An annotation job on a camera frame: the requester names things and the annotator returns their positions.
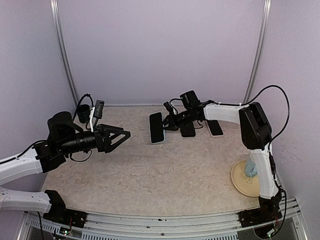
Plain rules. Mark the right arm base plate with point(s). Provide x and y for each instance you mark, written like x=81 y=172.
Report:
x=256 y=216

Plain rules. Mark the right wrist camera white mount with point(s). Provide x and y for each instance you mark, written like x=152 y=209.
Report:
x=170 y=108

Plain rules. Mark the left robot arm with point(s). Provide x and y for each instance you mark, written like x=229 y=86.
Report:
x=22 y=165

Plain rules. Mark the black phone case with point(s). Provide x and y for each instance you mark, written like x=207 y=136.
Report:
x=188 y=130

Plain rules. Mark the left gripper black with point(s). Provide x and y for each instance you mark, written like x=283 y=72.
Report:
x=106 y=145

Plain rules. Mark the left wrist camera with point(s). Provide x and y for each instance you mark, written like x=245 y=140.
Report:
x=96 y=112

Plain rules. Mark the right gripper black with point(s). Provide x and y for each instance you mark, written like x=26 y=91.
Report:
x=171 y=119

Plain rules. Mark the light blue phone case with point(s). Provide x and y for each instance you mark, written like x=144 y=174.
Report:
x=157 y=128

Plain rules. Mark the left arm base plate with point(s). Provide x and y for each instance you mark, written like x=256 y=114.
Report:
x=69 y=217

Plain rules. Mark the light blue mug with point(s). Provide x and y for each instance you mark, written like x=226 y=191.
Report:
x=250 y=168

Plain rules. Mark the front aluminium rail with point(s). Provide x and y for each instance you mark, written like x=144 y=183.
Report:
x=99 y=226

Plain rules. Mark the beige plate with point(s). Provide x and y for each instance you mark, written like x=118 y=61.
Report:
x=246 y=185

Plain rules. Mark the black cylindrical cup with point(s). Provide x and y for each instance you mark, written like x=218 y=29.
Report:
x=83 y=113

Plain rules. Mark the aluminium frame post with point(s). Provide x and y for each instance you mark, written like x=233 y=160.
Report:
x=54 y=5
x=259 y=49

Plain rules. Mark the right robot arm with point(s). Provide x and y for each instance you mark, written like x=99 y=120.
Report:
x=256 y=135

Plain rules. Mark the left aluminium frame post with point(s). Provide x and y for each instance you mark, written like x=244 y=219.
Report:
x=54 y=5

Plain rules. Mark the right aluminium frame post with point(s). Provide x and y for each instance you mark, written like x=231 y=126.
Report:
x=259 y=49

